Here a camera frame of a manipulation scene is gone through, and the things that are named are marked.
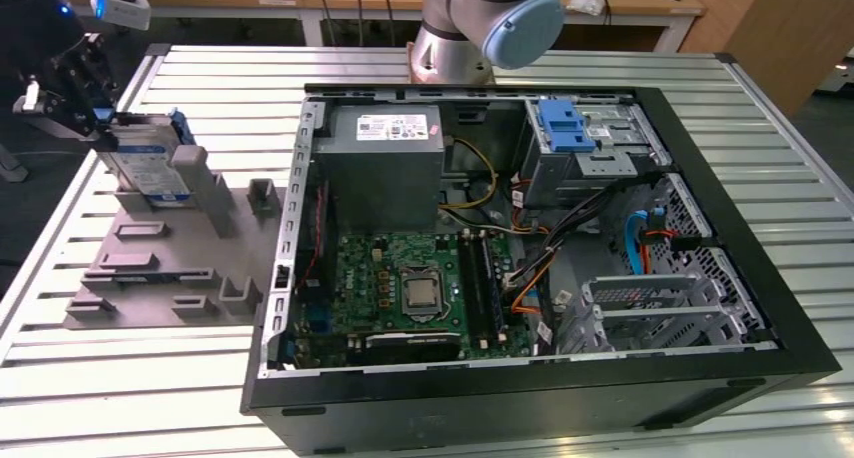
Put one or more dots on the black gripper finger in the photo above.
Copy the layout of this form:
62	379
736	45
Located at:
100	73
62	115

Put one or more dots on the hard disk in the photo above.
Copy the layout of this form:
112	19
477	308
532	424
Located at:
142	168

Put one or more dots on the metal disk bay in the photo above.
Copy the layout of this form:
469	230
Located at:
654	314

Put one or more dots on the grey chair foot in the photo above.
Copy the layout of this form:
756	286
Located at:
13	168

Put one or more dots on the grey parts rack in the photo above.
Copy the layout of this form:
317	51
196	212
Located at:
167	248

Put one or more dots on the grey power supply unit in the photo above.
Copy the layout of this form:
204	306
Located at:
380	188

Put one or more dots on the green motherboard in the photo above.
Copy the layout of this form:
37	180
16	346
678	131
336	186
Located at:
363	258

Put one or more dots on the silver CPU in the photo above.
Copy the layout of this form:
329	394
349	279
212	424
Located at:
420	293

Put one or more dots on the black graphics card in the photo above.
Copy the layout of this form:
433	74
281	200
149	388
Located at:
407	347

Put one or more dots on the blue drive latch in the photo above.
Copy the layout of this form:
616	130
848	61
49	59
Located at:
563	128

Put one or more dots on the black RAM slot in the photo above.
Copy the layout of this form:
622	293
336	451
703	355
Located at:
473	288

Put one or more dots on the black RAM stick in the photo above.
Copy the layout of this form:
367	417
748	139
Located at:
492	298

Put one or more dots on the metal optical drive cage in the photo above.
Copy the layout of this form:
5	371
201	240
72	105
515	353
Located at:
600	165

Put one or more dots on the black open PC case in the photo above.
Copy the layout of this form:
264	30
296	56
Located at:
467	408

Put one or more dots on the wooden cabinet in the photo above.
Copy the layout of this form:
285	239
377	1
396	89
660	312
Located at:
787	28

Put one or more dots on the white device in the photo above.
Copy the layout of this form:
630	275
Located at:
842	78

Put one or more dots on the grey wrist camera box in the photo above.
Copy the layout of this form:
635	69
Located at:
122	10

